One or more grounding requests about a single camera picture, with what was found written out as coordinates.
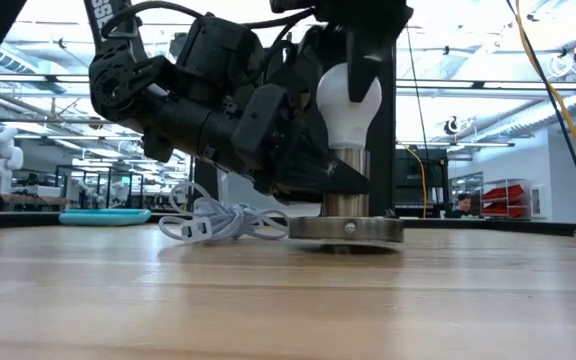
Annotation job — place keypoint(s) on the black cabinet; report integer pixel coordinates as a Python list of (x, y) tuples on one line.
[(435, 175)]

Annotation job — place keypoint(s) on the black partition screen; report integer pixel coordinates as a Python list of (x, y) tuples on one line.
[(383, 150)]

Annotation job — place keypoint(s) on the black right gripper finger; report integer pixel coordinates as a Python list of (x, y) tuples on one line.
[(363, 60)]

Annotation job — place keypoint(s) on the clear plastic storage bin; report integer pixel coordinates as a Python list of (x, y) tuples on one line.
[(233, 185)]

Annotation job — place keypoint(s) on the glass display cabinet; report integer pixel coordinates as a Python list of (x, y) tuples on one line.
[(465, 182)]

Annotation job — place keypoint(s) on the white LED lightbulb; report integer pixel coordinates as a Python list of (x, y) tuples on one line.
[(343, 120)]

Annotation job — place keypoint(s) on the person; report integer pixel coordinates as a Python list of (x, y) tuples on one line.
[(464, 206)]

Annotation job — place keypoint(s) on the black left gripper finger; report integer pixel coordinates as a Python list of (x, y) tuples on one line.
[(318, 175)]

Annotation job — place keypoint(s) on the blue calculator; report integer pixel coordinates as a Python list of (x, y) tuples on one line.
[(103, 217)]

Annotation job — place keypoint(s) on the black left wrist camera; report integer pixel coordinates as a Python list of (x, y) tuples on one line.
[(260, 125)]

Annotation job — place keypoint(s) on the brushed metal lamp base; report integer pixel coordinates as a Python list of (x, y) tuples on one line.
[(348, 230)]

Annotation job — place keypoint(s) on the red bin shelf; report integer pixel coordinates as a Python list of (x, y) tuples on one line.
[(505, 197)]

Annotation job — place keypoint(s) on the black aluminium table frame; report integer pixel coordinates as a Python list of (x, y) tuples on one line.
[(518, 227)]

